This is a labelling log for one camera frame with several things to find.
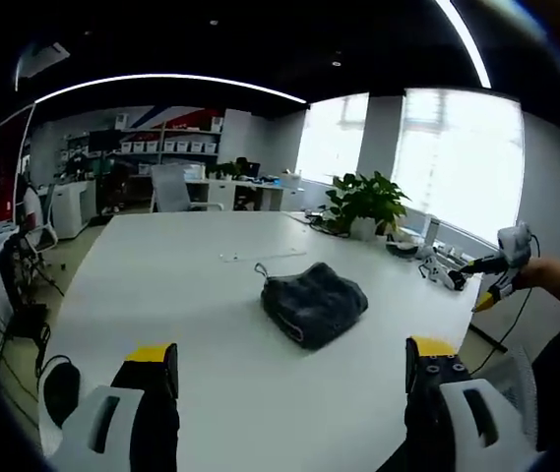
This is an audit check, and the white device on table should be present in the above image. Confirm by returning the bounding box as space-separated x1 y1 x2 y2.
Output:
415 253 468 292

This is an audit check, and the curved ceiling light strip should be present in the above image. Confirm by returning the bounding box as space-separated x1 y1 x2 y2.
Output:
34 73 309 105

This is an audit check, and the white cabinet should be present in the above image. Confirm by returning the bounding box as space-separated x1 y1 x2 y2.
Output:
51 178 99 241

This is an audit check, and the white mesh office chair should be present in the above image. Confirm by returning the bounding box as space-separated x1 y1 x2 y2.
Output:
150 163 225 214

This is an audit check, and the white mesh chair back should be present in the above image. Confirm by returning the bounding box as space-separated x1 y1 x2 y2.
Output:
485 343 542 442

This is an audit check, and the dark round object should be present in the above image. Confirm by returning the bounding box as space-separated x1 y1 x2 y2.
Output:
386 239 419 260

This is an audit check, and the straight ceiling light strip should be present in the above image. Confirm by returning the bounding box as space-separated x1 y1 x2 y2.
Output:
433 0 493 90

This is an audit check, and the white background desk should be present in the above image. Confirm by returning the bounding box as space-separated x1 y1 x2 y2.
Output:
183 175 306 213

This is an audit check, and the grey office chair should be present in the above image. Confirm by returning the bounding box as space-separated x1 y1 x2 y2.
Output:
23 183 60 257

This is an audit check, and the dark grey towel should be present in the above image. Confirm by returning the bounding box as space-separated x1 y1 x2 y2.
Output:
253 261 371 352

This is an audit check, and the white black round object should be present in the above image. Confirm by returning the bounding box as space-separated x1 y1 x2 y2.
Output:
36 355 85 446

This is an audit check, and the shelf with white boxes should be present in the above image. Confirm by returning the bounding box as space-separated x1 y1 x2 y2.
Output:
117 126 223 169

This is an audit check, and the black monitor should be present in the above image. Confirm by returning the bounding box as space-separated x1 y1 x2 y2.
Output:
87 129 124 154

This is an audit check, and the green potted plant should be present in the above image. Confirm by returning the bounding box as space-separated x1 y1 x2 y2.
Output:
325 171 412 243

